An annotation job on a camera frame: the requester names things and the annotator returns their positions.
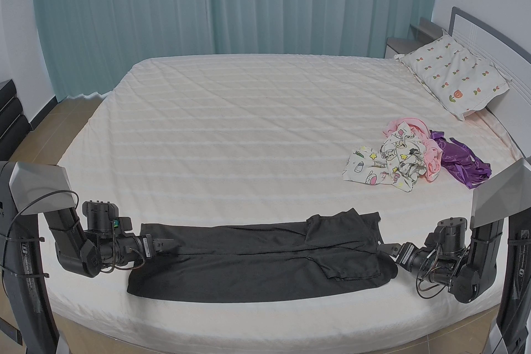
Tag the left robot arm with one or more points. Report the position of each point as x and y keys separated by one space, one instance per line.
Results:
x=37 y=182

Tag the black T-shirt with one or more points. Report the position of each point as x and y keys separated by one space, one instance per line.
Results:
x=249 y=261

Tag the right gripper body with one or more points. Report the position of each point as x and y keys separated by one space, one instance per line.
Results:
x=408 y=257

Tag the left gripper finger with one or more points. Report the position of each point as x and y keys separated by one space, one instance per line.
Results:
x=166 y=242
x=166 y=248

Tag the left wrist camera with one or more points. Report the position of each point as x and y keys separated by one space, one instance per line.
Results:
x=125 y=224

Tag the purple garment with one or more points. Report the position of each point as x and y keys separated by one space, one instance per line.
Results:
x=460 y=161

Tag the pink garment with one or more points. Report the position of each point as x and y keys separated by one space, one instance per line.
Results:
x=433 y=161

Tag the black chest of drawers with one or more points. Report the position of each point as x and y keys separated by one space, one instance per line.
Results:
x=8 y=120

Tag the bed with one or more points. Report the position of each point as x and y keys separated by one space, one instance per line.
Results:
x=249 y=116

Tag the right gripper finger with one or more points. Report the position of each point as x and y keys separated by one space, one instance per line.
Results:
x=392 y=253
x=392 y=247

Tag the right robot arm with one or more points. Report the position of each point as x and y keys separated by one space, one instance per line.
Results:
x=498 y=194

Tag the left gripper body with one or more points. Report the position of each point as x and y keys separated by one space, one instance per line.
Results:
x=137 y=246

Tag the white printed pillow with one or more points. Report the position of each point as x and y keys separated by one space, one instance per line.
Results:
x=456 y=72

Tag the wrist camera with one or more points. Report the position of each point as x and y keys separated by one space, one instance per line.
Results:
x=430 y=241
x=125 y=224

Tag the grey bedside table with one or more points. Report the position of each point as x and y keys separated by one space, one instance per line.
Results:
x=423 y=31

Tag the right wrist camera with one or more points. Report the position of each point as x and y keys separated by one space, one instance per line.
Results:
x=430 y=241

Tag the white printed garment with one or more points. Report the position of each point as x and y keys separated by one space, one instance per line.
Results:
x=394 y=161

